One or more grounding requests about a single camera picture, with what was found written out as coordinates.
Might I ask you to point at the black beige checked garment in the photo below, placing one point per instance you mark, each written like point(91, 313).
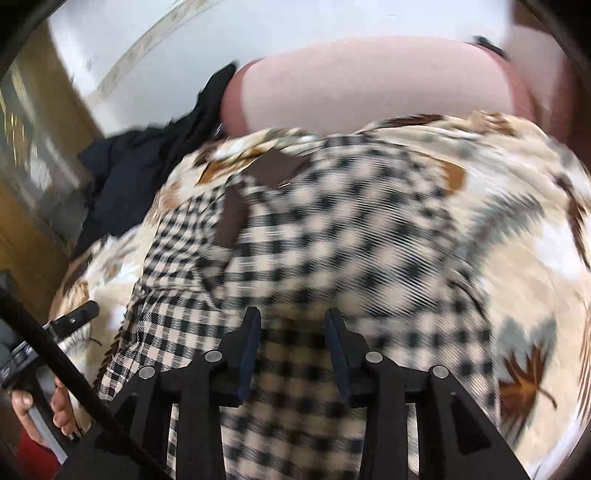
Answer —
point(346, 240)

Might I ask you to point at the small black object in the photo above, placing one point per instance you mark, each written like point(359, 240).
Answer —
point(485, 44)

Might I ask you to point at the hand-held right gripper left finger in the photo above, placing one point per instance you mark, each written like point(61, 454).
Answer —
point(248, 357)

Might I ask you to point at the wooden glass-panel door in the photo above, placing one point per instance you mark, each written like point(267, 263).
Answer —
point(27, 240)

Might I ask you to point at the black clothes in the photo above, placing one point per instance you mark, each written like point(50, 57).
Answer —
point(138, 166)

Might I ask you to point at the person's left hand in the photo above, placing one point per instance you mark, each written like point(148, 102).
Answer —
point(62, 410)

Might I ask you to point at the pink brown bolster pillow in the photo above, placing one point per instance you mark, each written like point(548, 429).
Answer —
point(369, 87)
point(531, 46)

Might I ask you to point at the leaf print blanket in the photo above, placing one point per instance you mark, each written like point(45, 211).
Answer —
point(531, 286)

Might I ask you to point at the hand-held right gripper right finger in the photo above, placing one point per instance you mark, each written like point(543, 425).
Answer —
point(340, 357)

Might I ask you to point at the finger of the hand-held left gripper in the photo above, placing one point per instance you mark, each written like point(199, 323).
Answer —
point(76, 316)

